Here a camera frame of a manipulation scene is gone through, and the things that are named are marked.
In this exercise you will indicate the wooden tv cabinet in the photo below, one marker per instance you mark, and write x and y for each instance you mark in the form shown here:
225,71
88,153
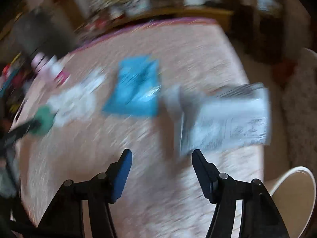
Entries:
222,16

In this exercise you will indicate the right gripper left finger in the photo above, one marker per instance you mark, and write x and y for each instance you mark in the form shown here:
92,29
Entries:
64,215

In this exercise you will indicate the white trash bucket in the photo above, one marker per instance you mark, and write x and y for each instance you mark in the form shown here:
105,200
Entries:
294,194

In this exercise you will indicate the blue snack bag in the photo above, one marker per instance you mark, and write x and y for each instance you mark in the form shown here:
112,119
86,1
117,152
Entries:
136,91

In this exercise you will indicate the pink water bottle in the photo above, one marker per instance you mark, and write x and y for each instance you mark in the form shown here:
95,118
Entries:
41,65

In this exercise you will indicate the white printed snack bag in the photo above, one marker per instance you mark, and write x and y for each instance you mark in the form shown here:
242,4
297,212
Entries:
233,117

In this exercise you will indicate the floral sofa cover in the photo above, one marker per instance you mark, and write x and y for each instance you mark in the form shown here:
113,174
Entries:
299,105

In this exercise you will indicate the grey refrigerator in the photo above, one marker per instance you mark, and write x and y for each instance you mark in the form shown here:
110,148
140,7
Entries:
36,32

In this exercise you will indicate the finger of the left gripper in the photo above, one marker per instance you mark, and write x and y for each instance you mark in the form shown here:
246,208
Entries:
19,132

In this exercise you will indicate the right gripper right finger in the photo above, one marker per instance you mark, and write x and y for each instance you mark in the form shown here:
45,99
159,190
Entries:
260,215

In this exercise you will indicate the teal green towel rag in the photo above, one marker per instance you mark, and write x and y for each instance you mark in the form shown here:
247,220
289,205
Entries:
43,121

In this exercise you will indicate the white tissue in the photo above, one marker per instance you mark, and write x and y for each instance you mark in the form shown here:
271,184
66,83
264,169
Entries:
78,102

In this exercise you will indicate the white pill bottle pink label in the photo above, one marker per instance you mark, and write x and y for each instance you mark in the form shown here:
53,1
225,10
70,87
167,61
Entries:
58,75

